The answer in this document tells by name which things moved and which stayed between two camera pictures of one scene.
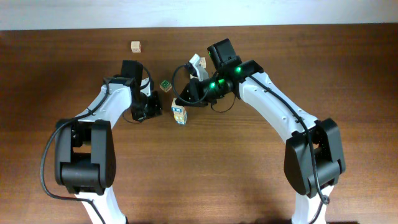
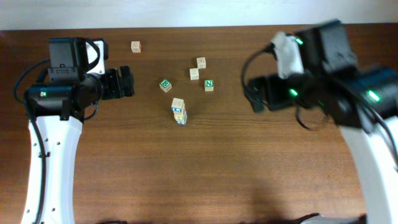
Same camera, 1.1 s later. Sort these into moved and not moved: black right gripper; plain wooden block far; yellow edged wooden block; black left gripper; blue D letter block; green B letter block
Moved: black right gripper; black left gripper
Not moved: blue D letter block; plain wooden block far; green B letter block; yellow edged wooden block
